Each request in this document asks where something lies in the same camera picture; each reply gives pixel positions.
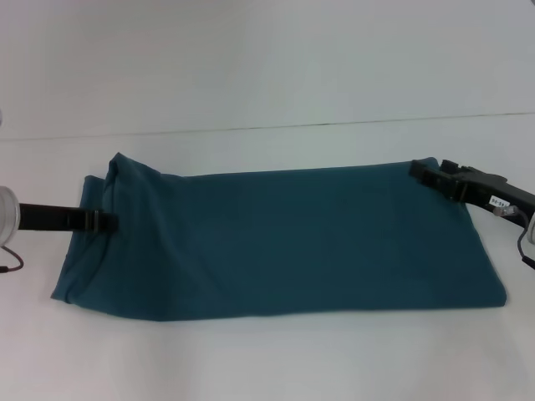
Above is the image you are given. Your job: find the teal t-shirt with FREE print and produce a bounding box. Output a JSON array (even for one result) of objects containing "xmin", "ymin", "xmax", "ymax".
[{"xmin": 49, "ymin": 152, "xmax": 511, "ymax": 325}]

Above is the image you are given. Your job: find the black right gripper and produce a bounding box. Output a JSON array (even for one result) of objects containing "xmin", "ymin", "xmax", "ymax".
[{"xmin": 409, "ymin": 158, "xmax": 534, "ymax": 230}]

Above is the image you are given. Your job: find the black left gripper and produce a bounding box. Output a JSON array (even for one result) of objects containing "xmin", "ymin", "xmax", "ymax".
[{"xmin": 17, "ymin": 202, "xmax": 120, "ymax": 232}]

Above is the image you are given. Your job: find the silver connector with black cable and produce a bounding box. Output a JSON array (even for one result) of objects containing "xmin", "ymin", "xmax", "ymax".
[
  {"xmin": 492, "ymin": 205, "xmax": 535, "ymax": 271},
  {"xmin": 0, "ymin": 245, "xmax": 26, "ymax": 276}
]

